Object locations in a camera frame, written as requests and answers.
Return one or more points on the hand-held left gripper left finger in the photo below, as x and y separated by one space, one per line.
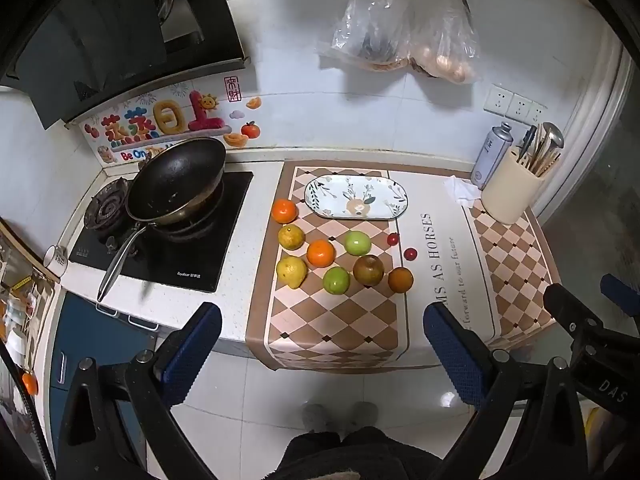
195 355

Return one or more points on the black gas stove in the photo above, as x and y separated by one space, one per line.
200 260

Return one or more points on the cluttered side shelf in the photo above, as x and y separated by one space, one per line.
20 300

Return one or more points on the red cherry tomato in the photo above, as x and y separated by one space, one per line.
410 254
393 239

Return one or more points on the brown checkered table mat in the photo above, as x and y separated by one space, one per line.
320 325

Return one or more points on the bundle of kitchen utensils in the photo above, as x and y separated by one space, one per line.
542 147

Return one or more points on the green apple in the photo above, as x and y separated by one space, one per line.
336 280
357 243

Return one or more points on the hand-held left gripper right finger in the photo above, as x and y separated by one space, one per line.
452 355

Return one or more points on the small orange ornament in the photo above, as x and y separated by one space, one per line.
30 383

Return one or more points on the oval leaf-patterned plate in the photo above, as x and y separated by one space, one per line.
340 197

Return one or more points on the blue kitchen cabinet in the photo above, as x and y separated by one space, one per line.
85 340

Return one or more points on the colourful wall sticker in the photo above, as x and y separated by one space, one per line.
165 120

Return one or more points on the white lettered checkered mat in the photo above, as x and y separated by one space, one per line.
510 265

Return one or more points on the bright orange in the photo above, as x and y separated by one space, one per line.
320 253
284 210

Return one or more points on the round yellow-green citrus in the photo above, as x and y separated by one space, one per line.
291 236

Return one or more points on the person's dark clothing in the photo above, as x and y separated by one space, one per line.
350 455

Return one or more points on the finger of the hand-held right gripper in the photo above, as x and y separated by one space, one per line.
620 292
570 310

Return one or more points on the silver spray can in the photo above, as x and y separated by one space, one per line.
490 155

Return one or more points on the clear plastic bag of eggs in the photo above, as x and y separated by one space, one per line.
445 50

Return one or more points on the yellow plastic object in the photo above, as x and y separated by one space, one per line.
597 427

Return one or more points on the small white cup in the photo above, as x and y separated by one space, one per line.
55 260

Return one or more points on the dull dark orange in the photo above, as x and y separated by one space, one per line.
400 280

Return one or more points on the grey slipper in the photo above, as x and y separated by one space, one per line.
362 415
316 416

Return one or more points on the yellow lemon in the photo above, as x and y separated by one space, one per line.
291 272

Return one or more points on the white wall socket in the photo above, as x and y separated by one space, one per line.
498 99
536 114
520 107

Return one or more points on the crumpled white tissue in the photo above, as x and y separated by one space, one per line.
460 190

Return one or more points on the black range hood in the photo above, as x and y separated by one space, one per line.
100 25

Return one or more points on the brownish red apple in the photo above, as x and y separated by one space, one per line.
368 270

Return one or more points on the clear plastic bag dark contents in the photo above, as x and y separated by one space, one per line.
370 25

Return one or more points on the cream utensil holder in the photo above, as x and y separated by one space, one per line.
507 190

